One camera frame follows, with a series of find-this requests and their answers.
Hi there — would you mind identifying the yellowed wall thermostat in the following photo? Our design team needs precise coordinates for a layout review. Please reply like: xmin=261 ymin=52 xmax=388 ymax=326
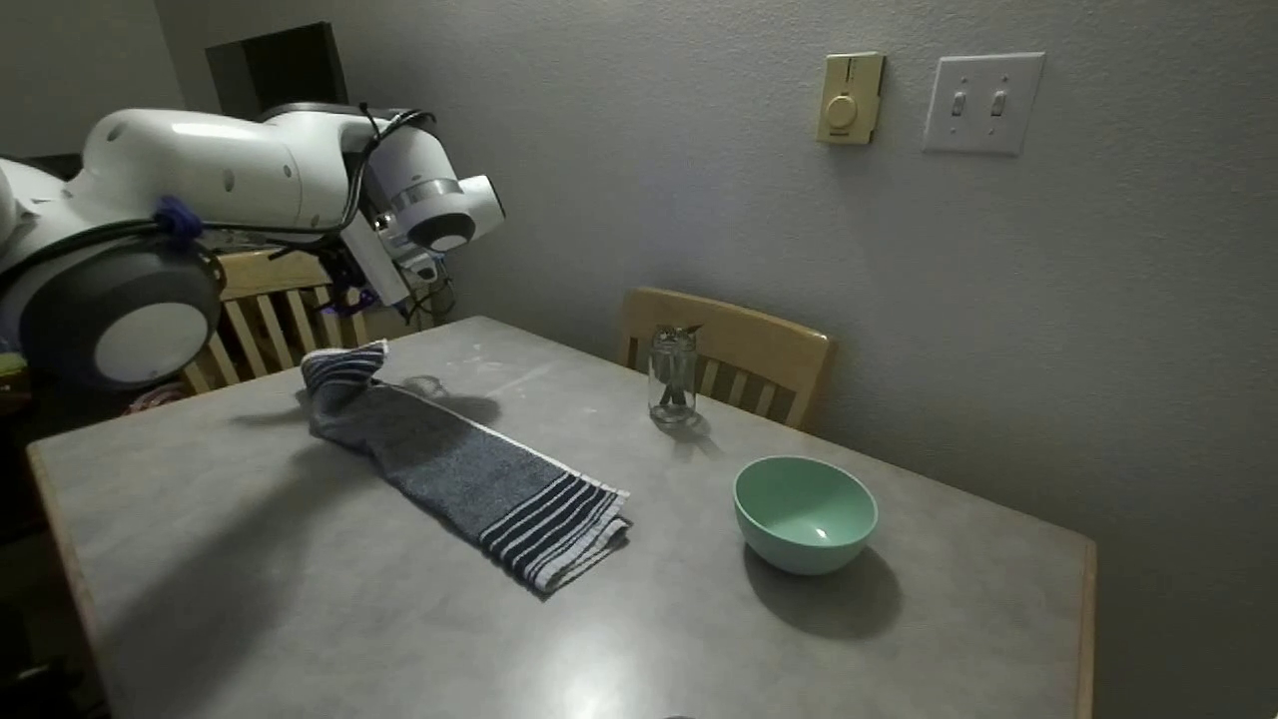
xmin=816 ymin=48 xmax=890 ymax=151

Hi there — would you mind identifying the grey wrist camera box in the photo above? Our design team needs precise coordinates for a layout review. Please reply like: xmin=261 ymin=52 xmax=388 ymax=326
xmin=334 ymin=215 xmax=420 ymax=311

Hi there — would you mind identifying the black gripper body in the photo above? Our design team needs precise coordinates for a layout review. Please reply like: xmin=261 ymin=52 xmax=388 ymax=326
xmin=393 ymin=247 xmax=449 ymax=298

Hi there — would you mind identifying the blue striped towel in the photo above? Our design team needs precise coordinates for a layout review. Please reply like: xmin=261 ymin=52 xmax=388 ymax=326
xmin=293 ymin=338 xmax=637 ymax=597

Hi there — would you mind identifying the black flat panel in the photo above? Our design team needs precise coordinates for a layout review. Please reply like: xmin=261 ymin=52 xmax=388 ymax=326
xmin=205 ymin=18 xmax=352 ymax=114

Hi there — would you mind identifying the mint green bowl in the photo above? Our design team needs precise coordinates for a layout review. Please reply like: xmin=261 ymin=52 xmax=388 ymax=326
xmin=727 ymin=454 xmax=884 ymax=579

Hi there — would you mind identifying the wooden chair with slatted back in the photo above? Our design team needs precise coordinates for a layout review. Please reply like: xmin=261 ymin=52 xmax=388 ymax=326
xmin=177 ymin=247 xmax=402 ymax=395

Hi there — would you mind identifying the white double light switch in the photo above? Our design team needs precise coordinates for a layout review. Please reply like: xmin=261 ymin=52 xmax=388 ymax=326
xmin=919 ymin=48 xmax=1048 ymax=161

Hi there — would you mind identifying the wooden chair with solid backrest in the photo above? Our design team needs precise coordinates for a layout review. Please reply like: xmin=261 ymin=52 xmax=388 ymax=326
xmin=615 ymin=282 xmax=836 ymax=431

